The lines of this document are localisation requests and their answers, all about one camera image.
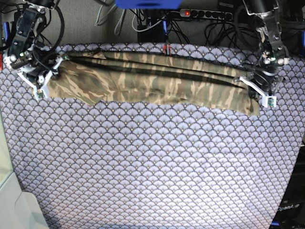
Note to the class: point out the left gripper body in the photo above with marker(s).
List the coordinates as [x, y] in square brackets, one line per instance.
[271, 69]

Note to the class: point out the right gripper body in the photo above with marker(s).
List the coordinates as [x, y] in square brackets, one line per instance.
[33, 62]

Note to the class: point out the camouflage T-shirt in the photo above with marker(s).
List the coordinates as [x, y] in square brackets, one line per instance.
[157, 79]

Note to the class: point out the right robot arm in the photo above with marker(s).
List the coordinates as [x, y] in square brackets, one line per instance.
[30, 25]

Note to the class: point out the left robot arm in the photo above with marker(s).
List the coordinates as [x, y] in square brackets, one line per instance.
[273, 54]

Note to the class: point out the black power strip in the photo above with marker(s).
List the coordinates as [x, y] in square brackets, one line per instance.
[206, 14]

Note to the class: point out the purple fan-pattern table cloth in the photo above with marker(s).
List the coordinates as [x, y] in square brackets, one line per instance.
[140, 165]

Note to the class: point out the red and black clamp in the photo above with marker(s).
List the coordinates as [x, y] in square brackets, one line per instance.
[167, 49]

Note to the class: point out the black OpenArm box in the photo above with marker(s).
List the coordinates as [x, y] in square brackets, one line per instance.
[291, 211]

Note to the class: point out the white plastic bin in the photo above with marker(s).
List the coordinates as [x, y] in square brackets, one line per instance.
[18, 209]

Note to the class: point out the blue plastic mount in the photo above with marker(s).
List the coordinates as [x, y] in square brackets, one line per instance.
[148, 4]

